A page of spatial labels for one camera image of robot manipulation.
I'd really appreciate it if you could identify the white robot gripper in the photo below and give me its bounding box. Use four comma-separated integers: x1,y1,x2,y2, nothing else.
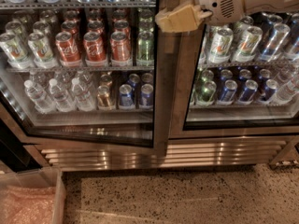
155,0,247,33

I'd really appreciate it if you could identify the glass fridge door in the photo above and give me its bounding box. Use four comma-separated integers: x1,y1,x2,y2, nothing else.
0,0,178,154
171,0,299,138

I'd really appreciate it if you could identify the right fridge left 7up can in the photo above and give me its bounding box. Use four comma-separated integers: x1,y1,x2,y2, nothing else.
207,28,234,63

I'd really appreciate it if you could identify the fridge 7up can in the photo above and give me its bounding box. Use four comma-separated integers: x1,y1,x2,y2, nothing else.
231,26,263,63
207,28,234,63

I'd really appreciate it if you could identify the right fridge green can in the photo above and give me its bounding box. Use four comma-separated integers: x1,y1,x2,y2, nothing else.
196,80,217,105

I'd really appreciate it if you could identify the right fridge left blue can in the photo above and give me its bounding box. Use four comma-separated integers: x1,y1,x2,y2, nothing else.
217,79,237,105

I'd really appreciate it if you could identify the fridge blue can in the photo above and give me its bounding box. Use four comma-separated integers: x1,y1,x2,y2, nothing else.
256,79,278,105
217,79,237,105
236,79,258,105

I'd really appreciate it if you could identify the right fridge middle blue can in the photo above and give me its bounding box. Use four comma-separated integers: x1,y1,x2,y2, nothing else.
236,79,258,105

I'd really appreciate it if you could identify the right fridge water bottle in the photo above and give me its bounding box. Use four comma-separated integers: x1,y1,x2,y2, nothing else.
273,76,299,105

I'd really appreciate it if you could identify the steel louvered fridge base grille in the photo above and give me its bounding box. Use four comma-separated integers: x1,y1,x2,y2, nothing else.
23,136,297,172

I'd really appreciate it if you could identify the front green soda can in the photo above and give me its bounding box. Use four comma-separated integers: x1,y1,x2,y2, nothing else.
136,31,154,66

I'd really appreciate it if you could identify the front right red soda can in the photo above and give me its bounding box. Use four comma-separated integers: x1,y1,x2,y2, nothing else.
110,31,133,67

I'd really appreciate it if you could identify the silver blue slim can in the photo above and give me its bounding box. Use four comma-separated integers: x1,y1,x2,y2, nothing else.
258,23,291,62

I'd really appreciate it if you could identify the front middle red cola can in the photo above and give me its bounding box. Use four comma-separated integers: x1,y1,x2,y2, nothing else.
83,32,107,67

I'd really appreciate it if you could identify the red cola can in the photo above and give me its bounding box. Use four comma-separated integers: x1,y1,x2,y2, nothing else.
83,32,107,67
55,32,82,67

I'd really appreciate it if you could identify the gold brown can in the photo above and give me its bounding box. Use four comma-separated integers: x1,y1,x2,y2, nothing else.
97,85,115,110

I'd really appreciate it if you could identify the front left red cola can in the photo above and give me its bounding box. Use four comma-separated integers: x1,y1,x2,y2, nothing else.
55,32,82,67

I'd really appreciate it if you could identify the middle water bottle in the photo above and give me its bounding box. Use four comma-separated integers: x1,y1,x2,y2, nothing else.
49,78,76,112

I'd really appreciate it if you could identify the left water bottle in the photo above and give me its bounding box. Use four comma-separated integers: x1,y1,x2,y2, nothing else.
24,79,56,114

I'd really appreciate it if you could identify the front left 7up can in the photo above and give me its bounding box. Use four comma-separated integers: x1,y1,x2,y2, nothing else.
0,33,33,69

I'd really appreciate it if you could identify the clear plastic storage bin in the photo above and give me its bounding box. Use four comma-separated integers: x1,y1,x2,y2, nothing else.
0,168,66,224

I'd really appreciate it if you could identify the pink bubble wrap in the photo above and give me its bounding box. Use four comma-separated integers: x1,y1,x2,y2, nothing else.
0,186,56,224

